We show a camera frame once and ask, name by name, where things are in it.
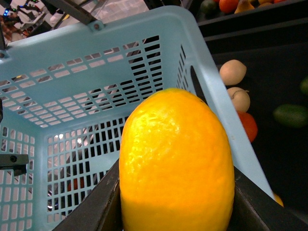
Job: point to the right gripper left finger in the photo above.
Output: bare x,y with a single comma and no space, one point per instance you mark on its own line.
100,210

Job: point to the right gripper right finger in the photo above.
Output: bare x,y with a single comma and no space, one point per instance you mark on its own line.
254,210

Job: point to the yellow lemon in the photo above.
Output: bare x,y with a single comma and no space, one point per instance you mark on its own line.
175,167

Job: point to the light blue shopping basket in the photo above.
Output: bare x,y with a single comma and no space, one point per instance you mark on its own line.
67,93

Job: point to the large orange under basket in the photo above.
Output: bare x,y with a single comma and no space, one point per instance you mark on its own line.
249,124

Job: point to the green avocado lower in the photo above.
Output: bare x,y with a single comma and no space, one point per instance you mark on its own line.
291,115

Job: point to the white garlic bulb lower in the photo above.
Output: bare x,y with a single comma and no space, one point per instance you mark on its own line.
239,98

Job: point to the white garlic bulb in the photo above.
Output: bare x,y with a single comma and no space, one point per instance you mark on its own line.
239,98
232,72

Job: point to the green lime upper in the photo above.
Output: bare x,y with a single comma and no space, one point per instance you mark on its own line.
304,86

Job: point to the white garlic bulb upper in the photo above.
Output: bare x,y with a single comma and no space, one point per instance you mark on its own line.
232,72

